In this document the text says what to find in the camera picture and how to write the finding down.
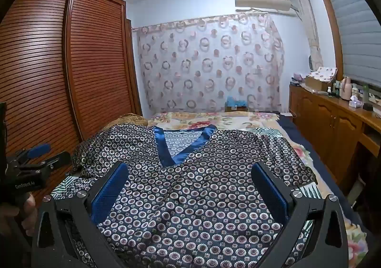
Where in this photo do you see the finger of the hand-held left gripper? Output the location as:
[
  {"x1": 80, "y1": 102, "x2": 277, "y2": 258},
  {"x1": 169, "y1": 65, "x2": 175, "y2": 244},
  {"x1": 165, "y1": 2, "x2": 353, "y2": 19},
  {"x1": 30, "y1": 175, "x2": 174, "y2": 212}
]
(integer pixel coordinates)
[
  {"x1": 15, "y1": 143, "x2": 51, "y2": 164},
  {"x1": 22, "y1": 151, "x2": 71, "y2": 172}
]

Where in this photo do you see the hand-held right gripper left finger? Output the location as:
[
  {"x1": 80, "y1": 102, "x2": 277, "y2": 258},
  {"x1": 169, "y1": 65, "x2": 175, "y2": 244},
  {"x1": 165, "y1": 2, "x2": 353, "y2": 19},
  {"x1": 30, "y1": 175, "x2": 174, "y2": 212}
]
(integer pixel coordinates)
[{"x1": 31, "y1": 162, "x2": 131, "y2": 268}]

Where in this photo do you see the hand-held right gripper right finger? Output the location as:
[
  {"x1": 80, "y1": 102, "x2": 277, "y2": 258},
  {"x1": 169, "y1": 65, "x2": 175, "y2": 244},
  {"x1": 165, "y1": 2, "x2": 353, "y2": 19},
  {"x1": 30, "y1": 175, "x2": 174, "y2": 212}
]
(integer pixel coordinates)
[{"x1": 251, "y1": 162, "x2": 349, "y2": 268}]

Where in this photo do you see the circle-patterned satin shirt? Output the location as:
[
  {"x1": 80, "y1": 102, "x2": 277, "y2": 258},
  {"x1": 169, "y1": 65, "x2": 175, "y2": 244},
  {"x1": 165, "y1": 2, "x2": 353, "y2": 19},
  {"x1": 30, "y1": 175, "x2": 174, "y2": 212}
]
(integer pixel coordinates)
[{"x1": 71, "y1": 124, "x2": 317, "y2": 268}]

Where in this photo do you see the person's left hand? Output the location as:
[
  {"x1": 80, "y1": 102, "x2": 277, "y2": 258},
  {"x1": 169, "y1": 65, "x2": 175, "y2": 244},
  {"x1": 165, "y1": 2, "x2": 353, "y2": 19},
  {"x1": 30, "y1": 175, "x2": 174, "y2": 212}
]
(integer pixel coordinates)
[{"x1": 0, "y1": 193, "x2": 38, "y2": 234}]

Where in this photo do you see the leaf-print bed sheet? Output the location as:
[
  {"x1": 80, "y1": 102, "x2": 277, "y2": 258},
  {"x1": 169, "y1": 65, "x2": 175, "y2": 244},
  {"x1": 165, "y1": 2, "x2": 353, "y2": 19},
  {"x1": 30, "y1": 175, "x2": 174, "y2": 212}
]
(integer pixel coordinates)
[{"x1": 50, "y1": 127, "x2": 323, "y2": 259}]

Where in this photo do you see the navy bed sheet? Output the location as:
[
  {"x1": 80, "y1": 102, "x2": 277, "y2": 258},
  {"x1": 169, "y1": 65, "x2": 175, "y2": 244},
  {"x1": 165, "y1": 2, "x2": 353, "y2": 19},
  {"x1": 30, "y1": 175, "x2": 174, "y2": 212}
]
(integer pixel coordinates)
[{"x1": 277, "y1": 115, "x2": 364, "y2": 227}]

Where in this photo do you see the brown patterned blanket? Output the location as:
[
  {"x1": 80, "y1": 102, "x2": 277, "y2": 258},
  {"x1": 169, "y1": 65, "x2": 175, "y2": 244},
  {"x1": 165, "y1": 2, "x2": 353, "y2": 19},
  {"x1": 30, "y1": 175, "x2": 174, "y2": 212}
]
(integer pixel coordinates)
[{"x1": 115, "y1": 113, "x2": 148, "y2": 127}]

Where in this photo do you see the wooden sideboard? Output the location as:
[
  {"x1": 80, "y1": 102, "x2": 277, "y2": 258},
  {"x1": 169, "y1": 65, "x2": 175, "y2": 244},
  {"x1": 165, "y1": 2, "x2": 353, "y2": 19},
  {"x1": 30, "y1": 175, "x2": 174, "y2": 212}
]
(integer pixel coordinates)
[{"x1": 289, "y1": 83, "x2": 381, "y2": 194}]

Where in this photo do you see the blue cloth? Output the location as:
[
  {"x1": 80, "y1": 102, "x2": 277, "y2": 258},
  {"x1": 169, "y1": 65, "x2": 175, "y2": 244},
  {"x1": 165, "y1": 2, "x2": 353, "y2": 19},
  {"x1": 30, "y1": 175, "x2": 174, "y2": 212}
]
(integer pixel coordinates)
[{"x1": 226, "y1": 96, "x2": 247, "y2": 106}]

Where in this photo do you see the wooden slatted wardrobe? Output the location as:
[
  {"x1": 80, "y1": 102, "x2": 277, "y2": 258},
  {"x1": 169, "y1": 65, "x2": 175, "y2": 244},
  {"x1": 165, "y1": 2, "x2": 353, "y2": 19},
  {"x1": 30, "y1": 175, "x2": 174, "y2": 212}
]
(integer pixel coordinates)
[{"x1": 0, "y1": 0, "x2": 143, "y2": 206}]

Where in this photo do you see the floral blanket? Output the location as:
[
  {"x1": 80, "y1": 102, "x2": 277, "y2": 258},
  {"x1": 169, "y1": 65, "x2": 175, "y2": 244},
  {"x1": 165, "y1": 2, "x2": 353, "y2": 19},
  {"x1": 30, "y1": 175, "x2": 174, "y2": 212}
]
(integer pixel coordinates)
[{"x1": 147, "y1": 111, "x2": 370, "y2": 268}]

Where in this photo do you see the pink flask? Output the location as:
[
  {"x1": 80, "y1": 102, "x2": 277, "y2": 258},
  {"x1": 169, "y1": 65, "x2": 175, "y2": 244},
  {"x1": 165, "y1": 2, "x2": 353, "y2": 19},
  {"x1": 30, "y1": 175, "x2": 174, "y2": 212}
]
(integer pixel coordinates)
[{"x1": 341, "y1": 76, "x2": 352, "y2": 99}]

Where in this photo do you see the cardboard box with floral cloth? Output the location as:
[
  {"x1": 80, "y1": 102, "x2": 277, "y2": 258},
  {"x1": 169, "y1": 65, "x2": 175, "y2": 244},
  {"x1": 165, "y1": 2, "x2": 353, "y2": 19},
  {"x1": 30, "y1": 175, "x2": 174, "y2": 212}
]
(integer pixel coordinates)
[{"x1": 310, "y1": 67, "x2": 338, "y2": 82}]

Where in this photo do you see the beige window curtain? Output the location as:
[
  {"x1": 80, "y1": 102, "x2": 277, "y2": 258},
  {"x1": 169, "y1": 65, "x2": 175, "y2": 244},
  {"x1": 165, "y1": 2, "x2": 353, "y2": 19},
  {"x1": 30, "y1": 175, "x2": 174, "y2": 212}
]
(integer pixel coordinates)
[{"x1": 290, "y1": 0, "x2": 323, "y2": 70}]

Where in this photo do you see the grey window blind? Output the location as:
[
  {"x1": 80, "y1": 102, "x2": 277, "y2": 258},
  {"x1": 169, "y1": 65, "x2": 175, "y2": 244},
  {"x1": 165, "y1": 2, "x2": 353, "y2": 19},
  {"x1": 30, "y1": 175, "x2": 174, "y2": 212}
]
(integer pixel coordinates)
[{"x1": 323, "y1": 0, "x2": 381, "y2": 87}]

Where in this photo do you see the ring-patterned sheer curtain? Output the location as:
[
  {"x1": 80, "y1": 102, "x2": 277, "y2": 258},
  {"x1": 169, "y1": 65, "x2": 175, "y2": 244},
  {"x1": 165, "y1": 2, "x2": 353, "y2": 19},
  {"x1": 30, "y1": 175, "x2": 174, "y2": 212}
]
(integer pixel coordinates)
[{"x1": 131, "y1": 13, "x2": 283, "y2": 114}]

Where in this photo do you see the wooden window frame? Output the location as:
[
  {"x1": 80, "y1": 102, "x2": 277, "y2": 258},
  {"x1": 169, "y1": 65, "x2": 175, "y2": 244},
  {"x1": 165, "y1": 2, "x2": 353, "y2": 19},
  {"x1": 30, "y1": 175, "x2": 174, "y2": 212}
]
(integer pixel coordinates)
[{"x1": 312, "y1": 0, "x2": 346, "y2": 84}]

